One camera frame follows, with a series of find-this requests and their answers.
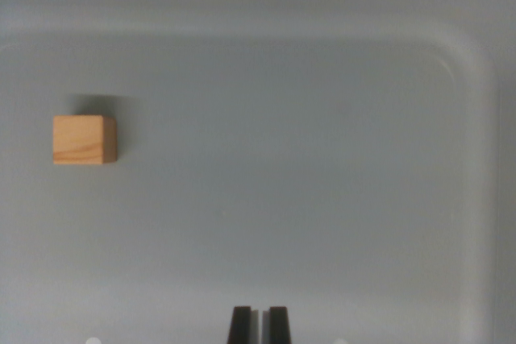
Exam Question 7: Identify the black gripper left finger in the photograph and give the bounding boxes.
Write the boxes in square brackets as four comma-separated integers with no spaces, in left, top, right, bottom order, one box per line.
[227,305,260,344]

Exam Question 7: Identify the light wooden cube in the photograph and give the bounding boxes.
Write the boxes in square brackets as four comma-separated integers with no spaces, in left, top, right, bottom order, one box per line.
[52,114,119,166]

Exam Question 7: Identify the grey plastic tray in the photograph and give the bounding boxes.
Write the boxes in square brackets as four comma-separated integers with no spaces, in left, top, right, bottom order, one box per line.
[0,0,516,344]

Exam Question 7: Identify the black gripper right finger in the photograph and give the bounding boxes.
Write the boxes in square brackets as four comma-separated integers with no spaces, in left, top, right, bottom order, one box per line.
[261,305,293,344]

